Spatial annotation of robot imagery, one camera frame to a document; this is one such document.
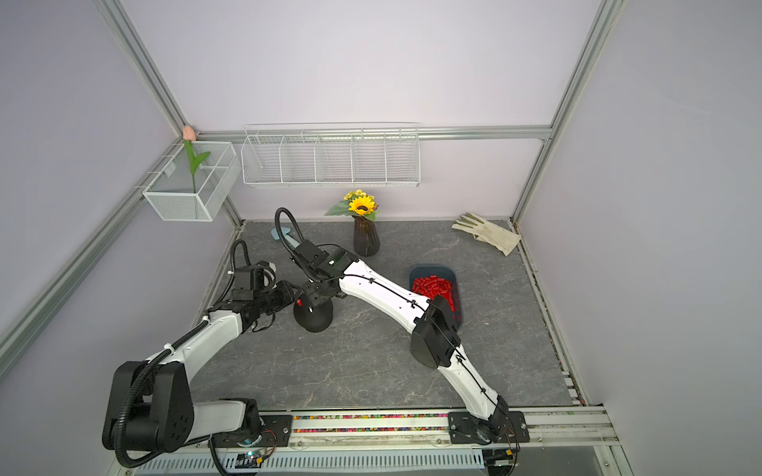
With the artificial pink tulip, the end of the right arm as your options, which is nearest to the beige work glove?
the end of the right arm

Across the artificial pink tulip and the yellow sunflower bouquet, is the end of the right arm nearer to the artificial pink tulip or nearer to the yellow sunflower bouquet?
the yellow sunflower bouquet

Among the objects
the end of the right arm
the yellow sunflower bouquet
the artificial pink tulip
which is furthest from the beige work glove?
the artificial pink tulip

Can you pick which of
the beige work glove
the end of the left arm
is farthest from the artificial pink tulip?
the beige work glove

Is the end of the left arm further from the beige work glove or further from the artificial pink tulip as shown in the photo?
the beige work glove

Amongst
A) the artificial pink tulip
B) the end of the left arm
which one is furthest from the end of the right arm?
the artificial pink tulip

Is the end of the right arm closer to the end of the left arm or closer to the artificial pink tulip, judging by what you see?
the end of the left arm

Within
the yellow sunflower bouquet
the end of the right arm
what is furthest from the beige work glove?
the end of the right arm

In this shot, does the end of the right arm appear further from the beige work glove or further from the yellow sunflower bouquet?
the beige work glove

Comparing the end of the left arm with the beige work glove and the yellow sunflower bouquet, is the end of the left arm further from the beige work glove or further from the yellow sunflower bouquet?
the beige work glove

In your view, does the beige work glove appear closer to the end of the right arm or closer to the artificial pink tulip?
the end of the right arm

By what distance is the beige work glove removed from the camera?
114cm

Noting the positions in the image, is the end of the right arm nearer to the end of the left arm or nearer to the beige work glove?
the end of the left arm
